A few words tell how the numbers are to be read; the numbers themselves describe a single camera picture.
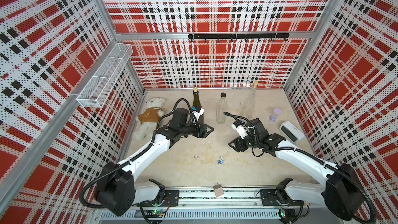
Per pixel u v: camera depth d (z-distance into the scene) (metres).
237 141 0.72
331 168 0.43
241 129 0.74
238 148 0.72
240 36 0.89
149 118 0.96
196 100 0.81
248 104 0.92
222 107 1.01
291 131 0.90
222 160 0.86
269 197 0.72
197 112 0.72
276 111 0.97
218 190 0.75
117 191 0.40
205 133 0.71
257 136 0.63
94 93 0.89
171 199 0.73
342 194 0.40
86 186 0.38
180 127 0.63
